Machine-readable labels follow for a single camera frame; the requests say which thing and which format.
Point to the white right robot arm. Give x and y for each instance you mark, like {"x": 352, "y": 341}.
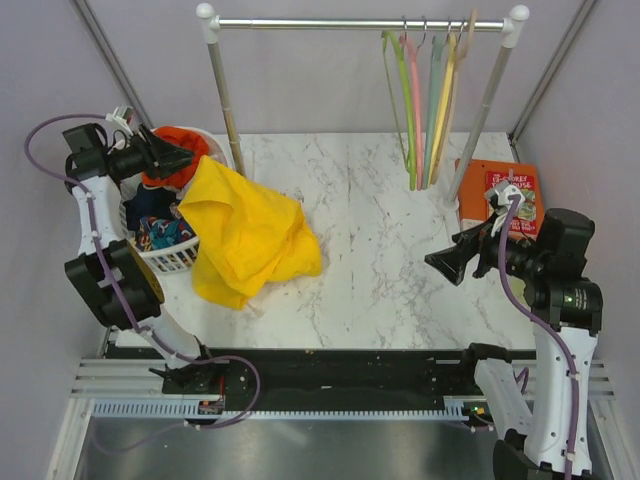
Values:
{"x": 546, "y": 438}

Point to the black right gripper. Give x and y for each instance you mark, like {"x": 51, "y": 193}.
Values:
{"x": 452, "y": 261}

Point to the white slotted cable duct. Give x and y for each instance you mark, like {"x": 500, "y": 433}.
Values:
{"x": 192, "y": 409}

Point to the teal hanger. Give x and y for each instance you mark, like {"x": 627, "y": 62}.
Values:
{"x": 434, "y": 89}

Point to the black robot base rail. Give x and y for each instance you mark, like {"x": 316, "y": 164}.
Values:
{"x": 270, "y": 379}

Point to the yellow shorts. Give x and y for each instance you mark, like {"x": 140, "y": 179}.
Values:
{"x": 249, "y": 236}

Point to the yellow hanger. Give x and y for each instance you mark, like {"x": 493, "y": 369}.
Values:
{"x": 443, "y": 106}

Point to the red storey treehouse book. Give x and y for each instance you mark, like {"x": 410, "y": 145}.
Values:
{"x": 525, "y": 220}

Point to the green hanger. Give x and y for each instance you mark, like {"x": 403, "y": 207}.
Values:
{"x": 402, "y": 107}

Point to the orange garment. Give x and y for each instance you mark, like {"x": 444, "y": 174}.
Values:
{"x": 186, "y": 139}

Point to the silver clothes rack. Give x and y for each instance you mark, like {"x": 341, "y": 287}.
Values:
{"x": 510, "y": 28}

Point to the pink hanger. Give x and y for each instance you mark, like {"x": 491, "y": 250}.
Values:
{"x": 416, "y": 110}

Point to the beige wooden hanger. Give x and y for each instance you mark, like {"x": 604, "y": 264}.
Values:
{"x": 457, "y": 80}

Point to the white plastic laundry basket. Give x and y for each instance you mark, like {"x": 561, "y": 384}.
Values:
{"x": 180, "y": 257}

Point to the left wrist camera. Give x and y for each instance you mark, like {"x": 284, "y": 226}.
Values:
{"x": 122, "y": 117}

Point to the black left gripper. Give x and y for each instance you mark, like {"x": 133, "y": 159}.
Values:
{"x": 171, "y": 158}

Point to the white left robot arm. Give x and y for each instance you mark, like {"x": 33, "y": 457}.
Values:
{"x": 116, "y": 284}

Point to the navy blue garment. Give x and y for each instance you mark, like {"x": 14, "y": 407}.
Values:
{"x": 159, "y": 202}

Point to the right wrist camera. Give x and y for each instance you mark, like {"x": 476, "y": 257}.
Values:
{"x": 501, "y": 198}

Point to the colourful comic print garment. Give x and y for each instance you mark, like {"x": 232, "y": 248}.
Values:
{"x": 156, "y": 234}

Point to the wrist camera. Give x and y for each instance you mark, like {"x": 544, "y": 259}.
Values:
{"x": 501, "y": 198}
{"x": 122, "y": 117}

